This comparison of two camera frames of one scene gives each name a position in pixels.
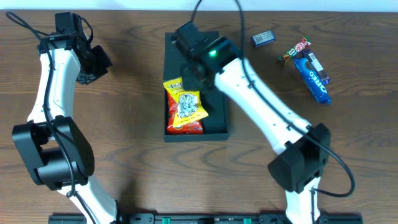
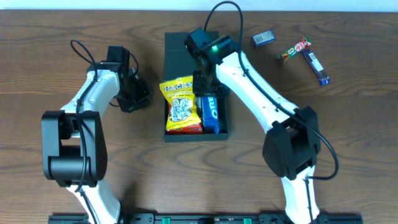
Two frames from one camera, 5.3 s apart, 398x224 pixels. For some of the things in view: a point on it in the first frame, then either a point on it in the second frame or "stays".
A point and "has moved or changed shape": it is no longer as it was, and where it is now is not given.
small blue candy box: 263,38 stays
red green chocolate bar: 303,43 stays
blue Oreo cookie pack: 314,84 to 210,107
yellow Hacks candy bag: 188,107 has moved or changed shape
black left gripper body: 97,63 to 134,94
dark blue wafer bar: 316,66 stays
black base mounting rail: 206,219 stays
